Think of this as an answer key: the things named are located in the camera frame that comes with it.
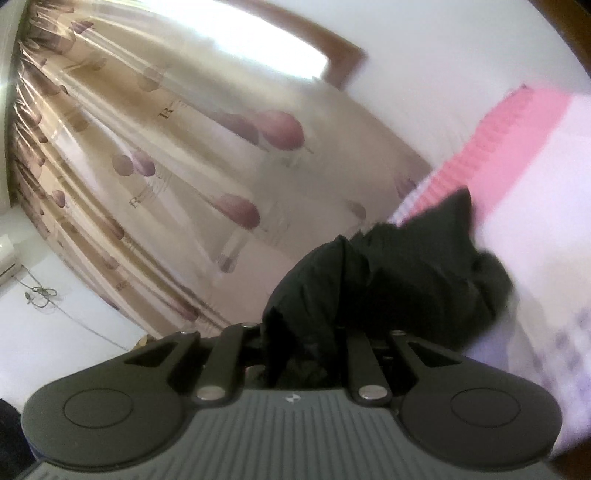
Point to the black jacket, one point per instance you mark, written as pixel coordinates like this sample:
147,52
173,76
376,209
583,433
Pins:
392,277

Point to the white air conditioner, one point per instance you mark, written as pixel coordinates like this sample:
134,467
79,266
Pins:
7,261

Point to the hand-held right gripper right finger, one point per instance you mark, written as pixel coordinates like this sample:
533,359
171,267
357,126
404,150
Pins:
359,355

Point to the pink and white checkered bed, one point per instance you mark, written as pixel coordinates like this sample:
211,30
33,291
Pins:
531,207

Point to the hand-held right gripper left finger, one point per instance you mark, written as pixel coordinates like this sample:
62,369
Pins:
235,351

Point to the brown wooden window frame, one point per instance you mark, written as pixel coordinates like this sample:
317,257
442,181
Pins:
344,60

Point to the beige leaf print curtain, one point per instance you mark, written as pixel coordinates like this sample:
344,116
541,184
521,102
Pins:
184,184

